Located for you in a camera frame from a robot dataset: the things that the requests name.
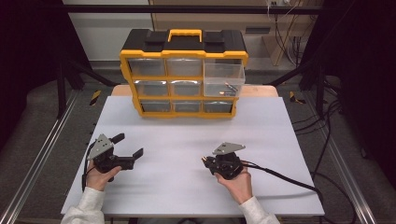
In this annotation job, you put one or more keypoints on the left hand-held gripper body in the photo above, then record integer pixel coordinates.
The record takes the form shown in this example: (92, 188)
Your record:
(100, 148)

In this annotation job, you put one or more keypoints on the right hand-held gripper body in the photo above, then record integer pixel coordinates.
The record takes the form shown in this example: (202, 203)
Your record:
(227, 163)

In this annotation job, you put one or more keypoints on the small dark orange-tipped tool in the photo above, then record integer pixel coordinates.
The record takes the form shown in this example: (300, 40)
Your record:
(225, 92)
(232, 87)

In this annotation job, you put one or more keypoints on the clear plastic drawer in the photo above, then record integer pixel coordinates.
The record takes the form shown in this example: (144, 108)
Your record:
(186, 88)
(218, 106)
(152, 88)
(224, 73)
(184, 67)
(147, 67)
(155, 106)
(186, 106)

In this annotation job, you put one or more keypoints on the yellow black drawer organizer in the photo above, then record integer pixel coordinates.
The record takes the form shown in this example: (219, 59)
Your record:
(186, 40)

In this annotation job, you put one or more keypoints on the person's right hand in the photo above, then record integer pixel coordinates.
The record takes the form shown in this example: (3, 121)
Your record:
(236, 186)

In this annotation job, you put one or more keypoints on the person's left hand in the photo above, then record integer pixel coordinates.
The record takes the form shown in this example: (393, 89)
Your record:
(99, 179)

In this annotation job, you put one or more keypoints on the white table cover board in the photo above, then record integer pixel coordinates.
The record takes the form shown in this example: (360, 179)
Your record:
(186, 133)

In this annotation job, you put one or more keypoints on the black stand leg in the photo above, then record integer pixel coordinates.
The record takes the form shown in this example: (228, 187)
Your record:
(61, 90)
(320, 90)

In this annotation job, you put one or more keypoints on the white cabinet panel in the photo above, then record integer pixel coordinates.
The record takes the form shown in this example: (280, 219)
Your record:
(109, 34)

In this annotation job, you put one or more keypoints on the black curtain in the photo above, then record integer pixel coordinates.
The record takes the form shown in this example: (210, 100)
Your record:
(367, 77)
(28, 62)

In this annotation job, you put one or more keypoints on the aluminium floor rail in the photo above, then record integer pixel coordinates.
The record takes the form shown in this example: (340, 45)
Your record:
(342, 161)
(40, 149)

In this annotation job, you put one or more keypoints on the black frame crossbar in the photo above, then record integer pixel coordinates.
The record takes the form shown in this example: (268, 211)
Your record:
(186, 9)

